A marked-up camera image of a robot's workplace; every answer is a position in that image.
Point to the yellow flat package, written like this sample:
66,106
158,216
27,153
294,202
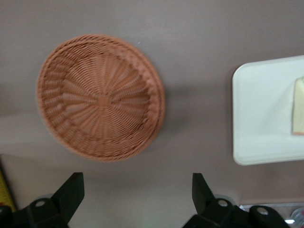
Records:
6,187

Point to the red cola can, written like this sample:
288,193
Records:
298,215

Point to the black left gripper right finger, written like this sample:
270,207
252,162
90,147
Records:
209,211

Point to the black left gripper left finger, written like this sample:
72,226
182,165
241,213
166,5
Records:
64,202

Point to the plastic triangle sandwich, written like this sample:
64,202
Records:
298,107

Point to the brown round wicker basket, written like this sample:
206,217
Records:
99,99

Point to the cream rectangular plastic tray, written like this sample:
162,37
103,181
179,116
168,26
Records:
261,114

